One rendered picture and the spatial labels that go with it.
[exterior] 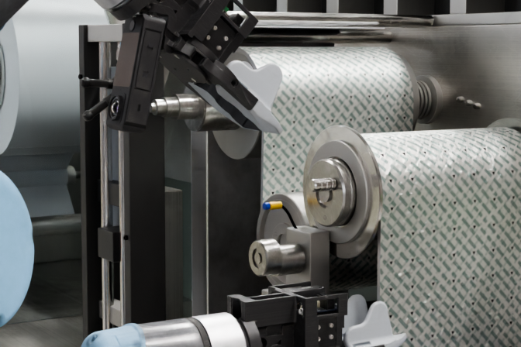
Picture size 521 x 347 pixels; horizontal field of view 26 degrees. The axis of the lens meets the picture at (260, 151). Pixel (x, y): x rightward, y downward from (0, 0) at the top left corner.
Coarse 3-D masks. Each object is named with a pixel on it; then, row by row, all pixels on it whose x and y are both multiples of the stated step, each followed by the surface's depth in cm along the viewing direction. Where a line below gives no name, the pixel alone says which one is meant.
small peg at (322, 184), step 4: (312, 180) 120; (316, 180) 120; (320, 180) 121; (324, 180) 121; (328, 180) 121; (332, 180) 121; (312, 184) 120; (316, 184) 120; (320, 184) 120; (324, 184) 121; (328, 184) 121; (332, 184) 121; (312, 188) 121; (316, 188) 120; (320, 188) 121; (324, 188) 121; (328, 188) 121; (332, 188) 121
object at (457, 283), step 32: (512, 224) 130; (384, 256) 121; (416, 256) 123; (448, 256) 125; (480, 256) 128; (512, 256) 131; (384, 288) 121; (416, 288) 123; (448, 288) 126; (480, 288) 128; (512, 288) 131; (416, 320) 124; (448, 320) 126; (480, 320) 129; (512, 320) 131
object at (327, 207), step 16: (320, 160) 124; (336, 160) 123; (320, 176) 124; (336, 176) 121; (352, 176) 122; (320, 192) 124; (336, 192) 122; (352, 192) 121; (320, 208) 124; (336, 208) 122; (352, 208) 122; (320, 224) 125; (336, 224) 123
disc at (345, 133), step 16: (336, 128) 125; (320, 144) 127; (352, 144) 122; (368, 160) 120; (304, 176) 131; (368, 176) 120; (304, 192) 131; (368, 224) 120; (368, 240) 120; (336, 256) 126; (352, 256) 123
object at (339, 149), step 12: (324, 144) 126; (336, 144) 124; (348, 144) 123; (324, 156) 126; (336, 156) 124; (348, 156) 122; (360, 156) 121; (360, 168) 120; (360, 180) 121; (360, 192) 121; (360, 204) 121; (312, 216) 129; (360, 216) 121; (324, 228) 127; (336, 228) 125; (348, 228) 123; (360, 228) 121; (336, 240) 125; (348, 240) 123
